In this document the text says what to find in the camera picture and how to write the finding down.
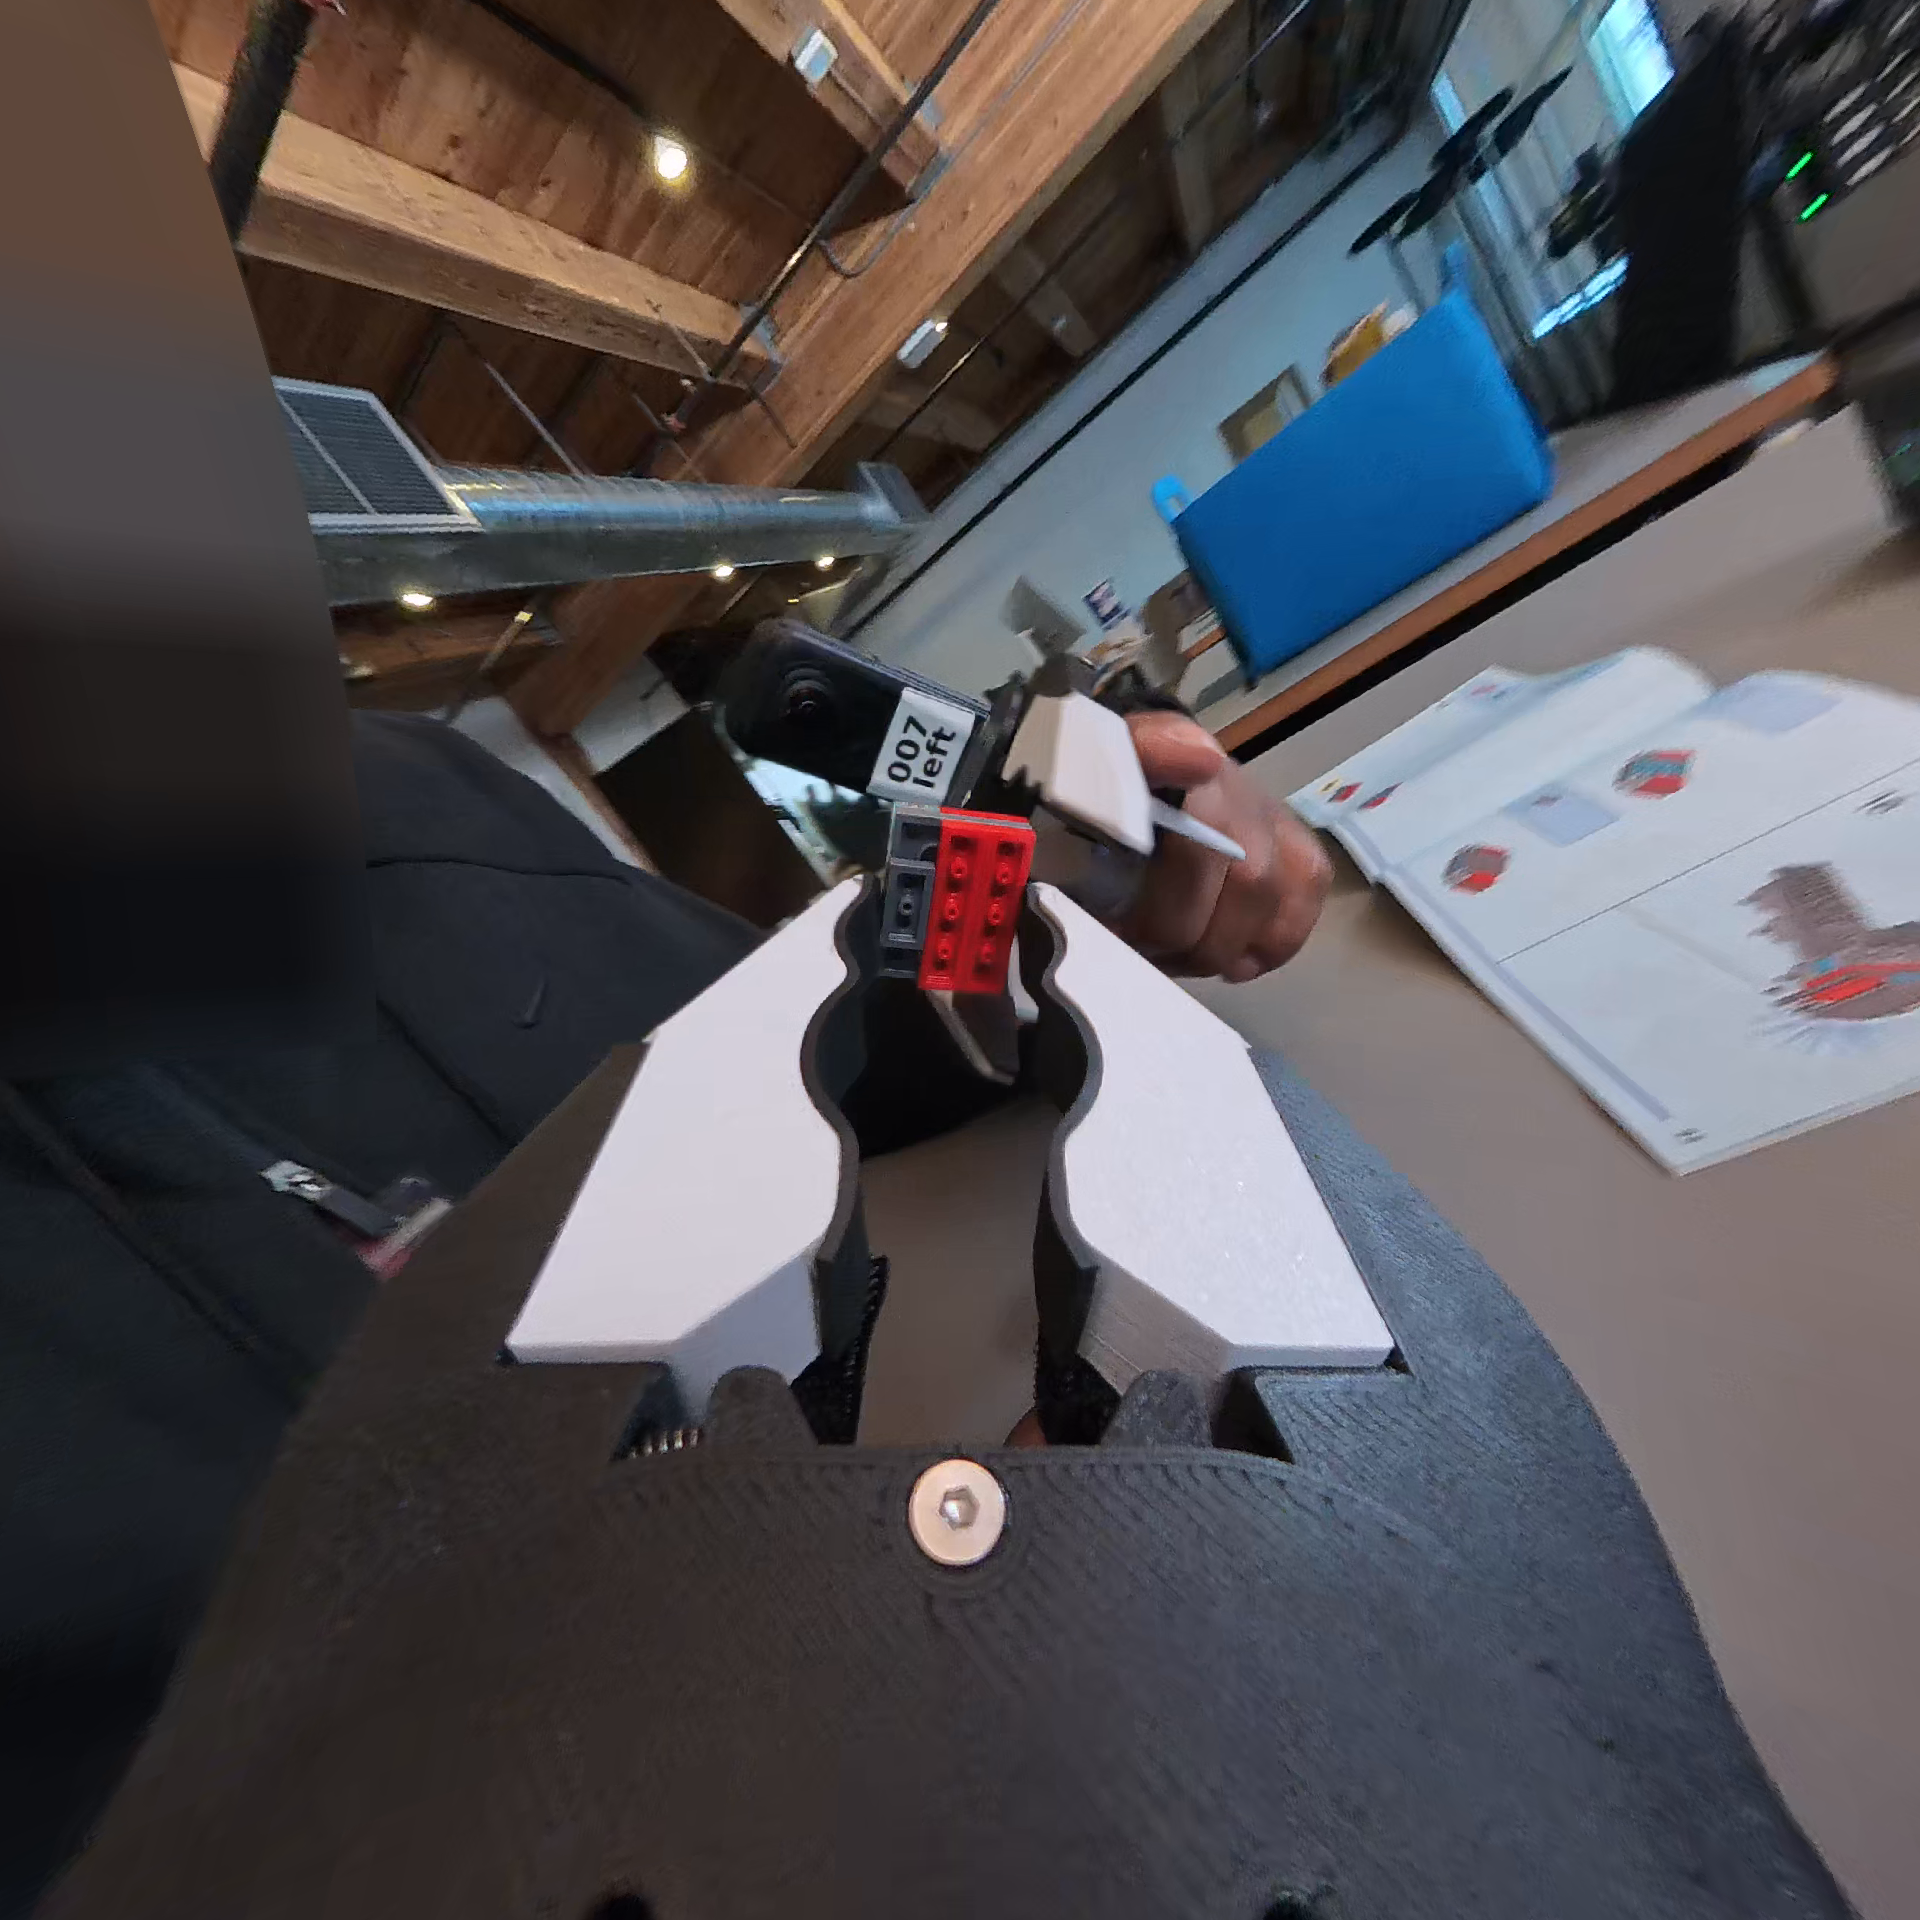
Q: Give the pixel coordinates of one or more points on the small white sensor box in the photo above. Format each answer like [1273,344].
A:
[922,344]
[815,55]

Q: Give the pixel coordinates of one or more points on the metal vent grille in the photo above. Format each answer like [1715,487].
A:
[359,452]

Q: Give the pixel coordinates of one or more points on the black round hanging lamps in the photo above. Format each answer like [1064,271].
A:
[1470,142]

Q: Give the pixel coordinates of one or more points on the silver air duct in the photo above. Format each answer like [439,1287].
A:
[675,517]

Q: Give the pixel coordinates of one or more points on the glowing round lamp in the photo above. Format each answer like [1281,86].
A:
[671,158]

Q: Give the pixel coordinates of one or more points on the person's left hand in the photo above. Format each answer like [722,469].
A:
[1261,902]

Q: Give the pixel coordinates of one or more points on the red teal brick assembly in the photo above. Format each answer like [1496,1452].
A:
[974,902]

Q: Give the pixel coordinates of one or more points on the window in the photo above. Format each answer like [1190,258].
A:
[1622,61]

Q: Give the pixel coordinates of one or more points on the table with wooden edge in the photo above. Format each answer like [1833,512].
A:
[1680,428]

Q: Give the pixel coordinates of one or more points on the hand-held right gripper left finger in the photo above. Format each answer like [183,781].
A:
[690,1200]

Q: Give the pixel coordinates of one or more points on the blue upholstered sofa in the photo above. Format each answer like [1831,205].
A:
[1349,494]

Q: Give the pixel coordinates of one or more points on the black equipment rack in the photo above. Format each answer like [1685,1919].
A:
[1723,182]

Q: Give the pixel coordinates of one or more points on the blue chair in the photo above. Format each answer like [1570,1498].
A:
[1176,503]

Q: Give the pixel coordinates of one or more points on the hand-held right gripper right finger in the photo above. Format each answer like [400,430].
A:
[1214,1200]

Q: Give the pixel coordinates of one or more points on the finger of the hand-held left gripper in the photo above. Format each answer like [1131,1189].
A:
[984,1037]
[1088,765]

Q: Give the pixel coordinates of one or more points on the wooden beam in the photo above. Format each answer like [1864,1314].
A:
[451,254]
[960,254]

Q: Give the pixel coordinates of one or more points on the brick building instruction booklet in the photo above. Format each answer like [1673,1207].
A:
[1575,932]

